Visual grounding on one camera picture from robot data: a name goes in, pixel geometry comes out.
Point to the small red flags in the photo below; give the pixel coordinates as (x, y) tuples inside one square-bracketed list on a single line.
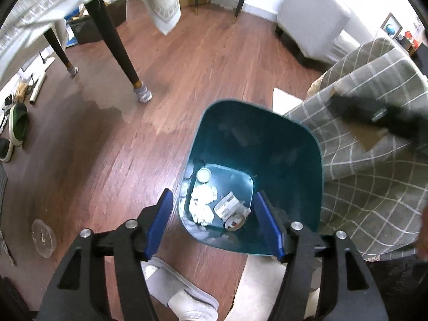
[(412, 38)]

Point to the table with beige cloth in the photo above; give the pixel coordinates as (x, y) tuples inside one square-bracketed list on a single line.
[(33, 10)]

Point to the brown cardboard tape roll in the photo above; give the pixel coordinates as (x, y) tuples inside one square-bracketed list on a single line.
[(227, 222)]

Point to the black storage box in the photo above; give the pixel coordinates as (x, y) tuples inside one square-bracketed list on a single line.
[(90, 28)]

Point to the person's right forearm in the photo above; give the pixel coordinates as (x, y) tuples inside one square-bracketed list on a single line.
[(424, 234)]

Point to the grey and white slipper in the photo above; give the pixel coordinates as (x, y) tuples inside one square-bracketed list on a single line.
[(180, 294)]

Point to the green slipper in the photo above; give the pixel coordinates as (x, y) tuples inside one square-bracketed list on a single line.
[(19, 125), (5, 148)]

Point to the picture frame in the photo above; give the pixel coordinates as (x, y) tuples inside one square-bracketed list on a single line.
[(384, 21)]

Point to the clear plastic lid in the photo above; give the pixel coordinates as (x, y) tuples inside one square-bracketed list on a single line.
[(43, 237)]

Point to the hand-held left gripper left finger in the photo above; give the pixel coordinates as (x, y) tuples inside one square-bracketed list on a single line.
[(160, 220)]

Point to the white cardboard box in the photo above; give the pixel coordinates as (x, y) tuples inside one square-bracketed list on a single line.
[(227, 205)]

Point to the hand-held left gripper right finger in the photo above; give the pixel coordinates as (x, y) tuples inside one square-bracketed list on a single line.
[(269, 224)]

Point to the foil ball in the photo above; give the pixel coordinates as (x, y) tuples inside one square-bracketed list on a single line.
[(202, 214)]

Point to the round table grey checked cloth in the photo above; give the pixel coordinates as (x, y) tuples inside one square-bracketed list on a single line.
[(367, 187)]

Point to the small blue globe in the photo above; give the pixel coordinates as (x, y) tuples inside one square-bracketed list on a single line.
[(389, 28)]

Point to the teal plastic bin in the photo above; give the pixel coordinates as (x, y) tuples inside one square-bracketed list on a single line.
[(250, 147)]

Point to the brown cardboard piece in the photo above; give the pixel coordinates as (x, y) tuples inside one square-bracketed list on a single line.
[(367, 138)]

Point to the white rolled tube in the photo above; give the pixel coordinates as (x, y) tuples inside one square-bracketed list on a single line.
[(36, 90)]

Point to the grey armchair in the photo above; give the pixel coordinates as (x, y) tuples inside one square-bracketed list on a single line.
[(311, 13)]

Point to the white round lid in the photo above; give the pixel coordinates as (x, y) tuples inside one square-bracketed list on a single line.
[(204, 175)]

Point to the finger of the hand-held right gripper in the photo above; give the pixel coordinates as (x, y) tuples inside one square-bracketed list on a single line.
[(354, 110)]

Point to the person's right leg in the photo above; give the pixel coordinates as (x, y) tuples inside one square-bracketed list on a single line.
[(401, 284)]

